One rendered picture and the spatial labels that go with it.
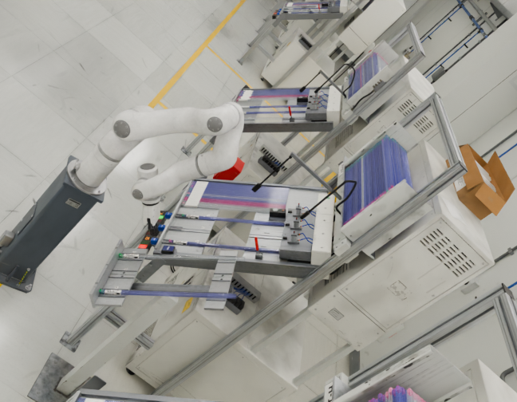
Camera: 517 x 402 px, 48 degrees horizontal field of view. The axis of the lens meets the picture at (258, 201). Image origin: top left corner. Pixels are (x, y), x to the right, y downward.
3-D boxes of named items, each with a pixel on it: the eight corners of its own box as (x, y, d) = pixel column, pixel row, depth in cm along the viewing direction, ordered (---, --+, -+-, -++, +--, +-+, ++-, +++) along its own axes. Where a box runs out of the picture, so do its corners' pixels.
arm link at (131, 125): (130, 135, 241) (110, 145, 227) (124, 106, 237) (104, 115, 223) (242, 129, 225) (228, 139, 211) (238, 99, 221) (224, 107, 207)
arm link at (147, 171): (155, 201, 238) (163, 191, 246) (151, 172, 232) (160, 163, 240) (136, 199, 240) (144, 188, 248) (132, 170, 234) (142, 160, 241)
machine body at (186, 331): (117, 372, 286) (194, 308, 258) (159, 285, 346) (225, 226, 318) (215, 442, 302) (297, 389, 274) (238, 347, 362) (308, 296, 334)
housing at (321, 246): (309, 277, 243) (311, 250, 236) (317, 218, 285) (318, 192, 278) (329, 280, 242) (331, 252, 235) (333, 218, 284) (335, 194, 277)
